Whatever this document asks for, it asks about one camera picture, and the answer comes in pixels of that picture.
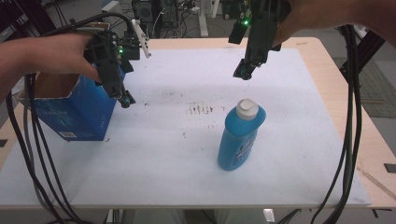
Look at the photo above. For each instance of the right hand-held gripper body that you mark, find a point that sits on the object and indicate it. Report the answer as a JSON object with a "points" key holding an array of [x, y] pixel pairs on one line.
{"points": [[261, 28]]}

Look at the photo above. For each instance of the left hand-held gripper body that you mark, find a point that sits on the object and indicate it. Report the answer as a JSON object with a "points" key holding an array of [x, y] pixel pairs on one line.
{"points": [[109, 46]]}

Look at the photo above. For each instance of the blue cardboard box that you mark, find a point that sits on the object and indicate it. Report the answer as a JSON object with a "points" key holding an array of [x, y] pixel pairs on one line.
{"points": [[81, 115]]}

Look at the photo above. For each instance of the blue detergent bottle white cap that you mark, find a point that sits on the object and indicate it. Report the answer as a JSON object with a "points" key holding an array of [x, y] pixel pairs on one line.
{"points": [[239, 137]]}

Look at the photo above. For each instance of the person's left hand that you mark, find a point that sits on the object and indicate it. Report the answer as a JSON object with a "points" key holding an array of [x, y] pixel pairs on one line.
{"points": [[65, 54]]}

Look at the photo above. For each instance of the person's right hand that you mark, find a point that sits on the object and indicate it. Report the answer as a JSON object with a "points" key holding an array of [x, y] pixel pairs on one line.
{"points": [[311, 15]]}

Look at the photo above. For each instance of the black computer tower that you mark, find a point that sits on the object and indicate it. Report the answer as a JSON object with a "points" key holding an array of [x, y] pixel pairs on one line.
{"points": [[144, 11]]}

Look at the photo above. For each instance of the white table mat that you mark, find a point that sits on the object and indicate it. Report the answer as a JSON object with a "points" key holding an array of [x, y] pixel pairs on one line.
{"points": [[174, 161]]}

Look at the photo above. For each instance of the black metal stand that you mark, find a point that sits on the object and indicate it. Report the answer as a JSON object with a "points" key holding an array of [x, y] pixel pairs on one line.
{"points": [[370, 49]]}

